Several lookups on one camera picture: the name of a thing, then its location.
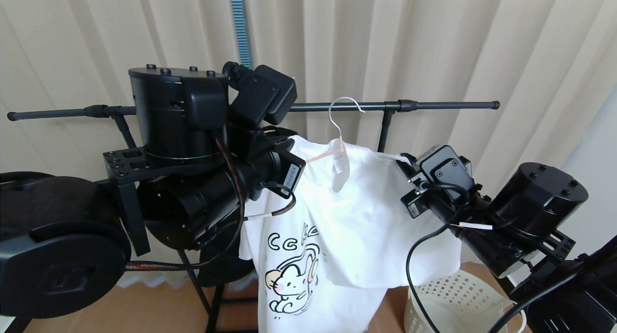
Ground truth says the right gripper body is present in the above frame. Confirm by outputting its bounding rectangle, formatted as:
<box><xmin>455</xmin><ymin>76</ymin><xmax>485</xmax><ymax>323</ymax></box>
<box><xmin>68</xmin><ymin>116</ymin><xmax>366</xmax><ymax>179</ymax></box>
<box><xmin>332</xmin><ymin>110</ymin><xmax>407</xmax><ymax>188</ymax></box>
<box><xmin>400</xmin><ymin>178</ymin><xmax>533</xmax><ymax>279</ymax></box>

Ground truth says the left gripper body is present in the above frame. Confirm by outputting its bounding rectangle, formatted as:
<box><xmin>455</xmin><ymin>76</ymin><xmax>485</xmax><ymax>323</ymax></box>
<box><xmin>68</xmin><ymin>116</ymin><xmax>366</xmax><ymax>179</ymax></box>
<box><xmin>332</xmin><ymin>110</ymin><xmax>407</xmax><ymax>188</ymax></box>
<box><xmin>139</xmin><ymin>126</ymin><xmax>307</xmax><ymax>251</ymax></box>

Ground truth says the white garment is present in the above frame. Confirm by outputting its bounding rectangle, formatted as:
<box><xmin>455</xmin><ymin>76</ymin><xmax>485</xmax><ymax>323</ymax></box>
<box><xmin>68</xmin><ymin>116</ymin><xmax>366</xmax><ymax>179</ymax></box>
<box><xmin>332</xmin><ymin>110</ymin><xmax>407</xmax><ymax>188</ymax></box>
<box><xmin>239</xmin><ymin>135</ymin><xmax>462</xmax><ymax>333</ymax></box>

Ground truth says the pink clothes hanger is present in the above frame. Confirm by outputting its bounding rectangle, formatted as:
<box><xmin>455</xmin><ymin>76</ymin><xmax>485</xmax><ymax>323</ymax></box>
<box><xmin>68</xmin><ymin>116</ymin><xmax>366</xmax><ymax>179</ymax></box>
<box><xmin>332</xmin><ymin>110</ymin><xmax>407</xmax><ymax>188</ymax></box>
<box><xmin>306</xmin><ymin>97</ymin><xmax>366</xmax><ymax>163</ymax></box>

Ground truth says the white laundry basket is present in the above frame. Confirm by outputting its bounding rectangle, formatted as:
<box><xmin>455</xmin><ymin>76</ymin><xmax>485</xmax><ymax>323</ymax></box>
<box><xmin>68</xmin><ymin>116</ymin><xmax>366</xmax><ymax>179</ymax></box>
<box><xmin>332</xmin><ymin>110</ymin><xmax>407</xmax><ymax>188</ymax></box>
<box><xmin>403</xmin><ymin>269</ymin><xmax>527</xmax><ymax>333</ymax></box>

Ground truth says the black clothes rack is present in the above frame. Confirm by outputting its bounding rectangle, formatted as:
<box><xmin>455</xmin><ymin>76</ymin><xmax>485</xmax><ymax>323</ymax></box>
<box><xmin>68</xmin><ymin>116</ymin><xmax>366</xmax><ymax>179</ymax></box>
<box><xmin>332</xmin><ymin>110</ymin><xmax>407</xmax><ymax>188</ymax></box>
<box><xmin>7</xmin><ymin>100</ymin><xmax>500</xmax><ymax>333</ymax></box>

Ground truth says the black cable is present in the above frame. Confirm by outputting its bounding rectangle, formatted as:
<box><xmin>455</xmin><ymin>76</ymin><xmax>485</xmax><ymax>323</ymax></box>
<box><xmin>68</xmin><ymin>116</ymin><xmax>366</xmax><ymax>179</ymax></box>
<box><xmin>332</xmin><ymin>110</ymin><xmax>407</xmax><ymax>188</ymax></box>
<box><xmin>405</xmin><ymin>221</ymin><xmax>617</xmax><ymax>333</ymax></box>

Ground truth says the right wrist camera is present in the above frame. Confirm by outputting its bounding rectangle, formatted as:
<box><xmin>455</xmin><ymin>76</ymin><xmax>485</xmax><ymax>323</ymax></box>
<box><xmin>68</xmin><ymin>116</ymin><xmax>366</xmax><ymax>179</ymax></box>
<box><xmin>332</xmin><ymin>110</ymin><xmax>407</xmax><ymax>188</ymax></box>
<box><xmin>412</xmin><ymin>145</ymin><xmax>475</xmax><ymax>203</ymax></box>

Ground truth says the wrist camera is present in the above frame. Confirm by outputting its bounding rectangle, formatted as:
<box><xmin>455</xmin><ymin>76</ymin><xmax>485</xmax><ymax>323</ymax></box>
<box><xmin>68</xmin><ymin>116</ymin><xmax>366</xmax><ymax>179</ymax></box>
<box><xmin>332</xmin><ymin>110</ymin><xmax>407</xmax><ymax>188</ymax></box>
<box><xmin>222</xmin><ymin>61</ymin><xmax>298</xmax><ymax>130</ymax></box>
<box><xmin>412</xmin><ymin>145</ymin><xmax>475</xmax><ymax>203</ymax></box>

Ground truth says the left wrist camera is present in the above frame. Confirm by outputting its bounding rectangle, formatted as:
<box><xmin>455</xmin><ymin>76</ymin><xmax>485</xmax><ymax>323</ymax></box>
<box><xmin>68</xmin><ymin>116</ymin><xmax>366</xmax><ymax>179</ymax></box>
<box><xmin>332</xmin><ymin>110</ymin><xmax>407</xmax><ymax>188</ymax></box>
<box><xmin>222</xmin><ymin>61</ymin><xmax>298</xmax><ymax>130</ymax></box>

